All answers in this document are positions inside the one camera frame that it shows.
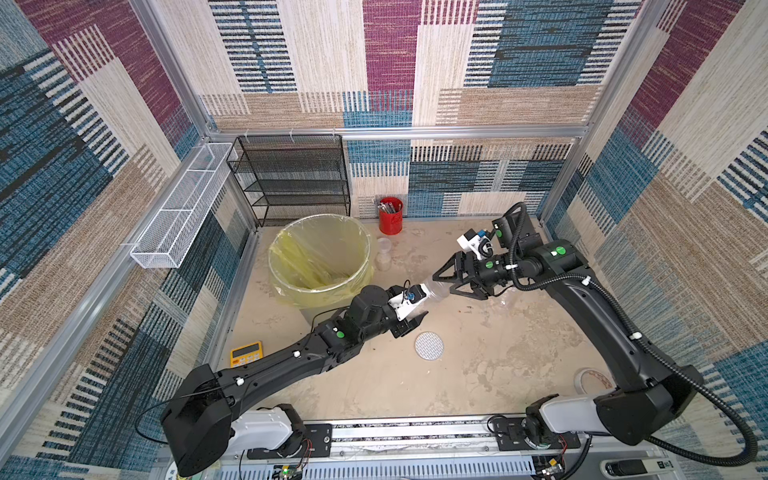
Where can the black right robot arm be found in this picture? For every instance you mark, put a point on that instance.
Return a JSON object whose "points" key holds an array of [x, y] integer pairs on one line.
{"points": [[651, 389]]}

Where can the white mesh wall basket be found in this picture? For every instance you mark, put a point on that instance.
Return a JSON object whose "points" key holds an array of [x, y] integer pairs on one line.
{"points": [[165, 242]]}

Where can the clear medium jar lid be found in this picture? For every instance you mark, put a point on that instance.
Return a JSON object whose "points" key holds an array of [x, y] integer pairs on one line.
{"points": [[441, 290]]}

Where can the black wire shelf rack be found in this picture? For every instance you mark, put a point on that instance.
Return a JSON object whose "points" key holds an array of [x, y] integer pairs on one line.
{"points": [[285, 178]]}

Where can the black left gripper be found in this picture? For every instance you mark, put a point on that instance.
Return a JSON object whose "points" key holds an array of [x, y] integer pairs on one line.
{"points": [[404, 328]]}

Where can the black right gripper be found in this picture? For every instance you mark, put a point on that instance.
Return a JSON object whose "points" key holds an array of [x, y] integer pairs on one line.
{"points": [[471, 275]]}

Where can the patterned white jar lid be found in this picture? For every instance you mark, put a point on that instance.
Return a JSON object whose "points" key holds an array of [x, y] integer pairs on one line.
{"points": [[429, 346]]}

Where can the medium plastic jar with rice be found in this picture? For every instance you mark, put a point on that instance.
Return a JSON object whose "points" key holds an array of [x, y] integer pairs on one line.
{"points": [[430, 299]]}

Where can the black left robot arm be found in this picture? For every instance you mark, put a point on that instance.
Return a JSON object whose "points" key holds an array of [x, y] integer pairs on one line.
{"points": [[200, 421]]}

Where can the black device on rail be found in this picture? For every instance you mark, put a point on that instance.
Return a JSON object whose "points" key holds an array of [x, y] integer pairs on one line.
{"points": [[635, 467]]}

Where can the aluminium mounting rail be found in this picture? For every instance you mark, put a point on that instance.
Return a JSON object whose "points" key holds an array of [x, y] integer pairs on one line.
{"points": [[438, 447]]}

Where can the yellow calculator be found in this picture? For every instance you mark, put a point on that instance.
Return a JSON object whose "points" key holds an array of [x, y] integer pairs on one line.
{"points": [[246, 354]]}

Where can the roll of tape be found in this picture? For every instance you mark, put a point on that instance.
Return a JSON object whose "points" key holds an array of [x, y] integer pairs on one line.
{"points": [[590, 381]]}

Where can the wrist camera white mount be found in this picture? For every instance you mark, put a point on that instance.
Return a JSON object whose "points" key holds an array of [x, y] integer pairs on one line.
{"points": [[476, 243], [410, 302]]}

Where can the red cup with utensils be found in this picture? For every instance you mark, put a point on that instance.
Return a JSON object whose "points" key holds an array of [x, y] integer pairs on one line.
{"points": [[390, 215]]}

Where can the grey bin with yellow bag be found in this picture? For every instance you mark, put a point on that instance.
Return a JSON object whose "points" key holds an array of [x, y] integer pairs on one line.
{"points": [[321, 262]]}

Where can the small plastic jar with rice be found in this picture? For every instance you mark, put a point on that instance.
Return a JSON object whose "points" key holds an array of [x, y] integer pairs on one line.
{"points": [[383, 259]]}

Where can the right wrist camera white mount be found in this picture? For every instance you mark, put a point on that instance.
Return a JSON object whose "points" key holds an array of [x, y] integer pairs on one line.
{"points": [[476, 243]]}

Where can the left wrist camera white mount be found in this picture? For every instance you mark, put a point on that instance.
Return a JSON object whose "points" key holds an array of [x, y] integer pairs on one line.
{"points": [[410, 302]]}

